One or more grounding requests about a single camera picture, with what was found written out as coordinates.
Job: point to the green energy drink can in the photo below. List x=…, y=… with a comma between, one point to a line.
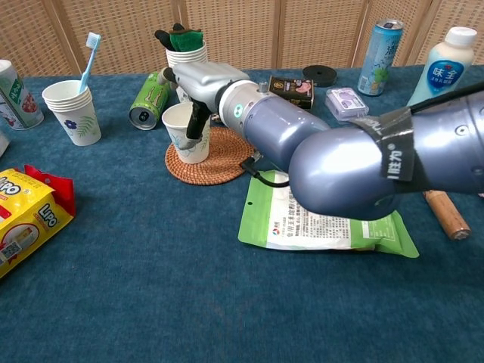
x=149, y=102

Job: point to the green white food pouch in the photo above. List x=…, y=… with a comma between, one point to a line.
x=302, y=230

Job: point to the light blue toothbrush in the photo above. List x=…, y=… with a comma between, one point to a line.
x=89, y=62

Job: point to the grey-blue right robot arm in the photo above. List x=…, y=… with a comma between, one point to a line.
x=340, y=166

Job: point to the blue tablecloth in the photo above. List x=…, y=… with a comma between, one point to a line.
x=170, y=283

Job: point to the white yogurt drink bottle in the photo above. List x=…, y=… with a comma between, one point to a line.
x=444, y=72

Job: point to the short stack of paper cups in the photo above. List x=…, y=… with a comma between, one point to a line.
x=77, y=119

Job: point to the green scouring cloth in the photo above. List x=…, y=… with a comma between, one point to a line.
x=185, y=39

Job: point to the round woven rattan coaster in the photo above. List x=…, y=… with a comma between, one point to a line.
x=223, y=166

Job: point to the tall light blue drink can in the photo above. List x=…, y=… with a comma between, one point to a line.
x=380, y=56

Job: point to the purple clear soap box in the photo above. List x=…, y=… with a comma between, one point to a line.
x=346, y=104

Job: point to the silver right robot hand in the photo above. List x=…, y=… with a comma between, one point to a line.
x=204, y=81

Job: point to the black printed box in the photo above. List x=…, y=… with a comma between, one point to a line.
x=291, y=89

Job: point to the tall stack of paper cups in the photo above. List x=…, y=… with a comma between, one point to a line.
x=186, y=58

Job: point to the yellow Lipo biscuit bag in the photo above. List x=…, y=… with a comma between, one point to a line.
x=26, y=219

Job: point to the wooden rolling pin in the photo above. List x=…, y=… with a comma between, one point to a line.
x=448, y=215

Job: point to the black round disc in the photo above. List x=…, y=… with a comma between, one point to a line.
x=319, y=75

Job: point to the white blue-flower paper cup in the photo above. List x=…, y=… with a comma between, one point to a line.
x=198, y=153

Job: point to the rattan folding screen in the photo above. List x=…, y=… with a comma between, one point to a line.
x=242, y=34

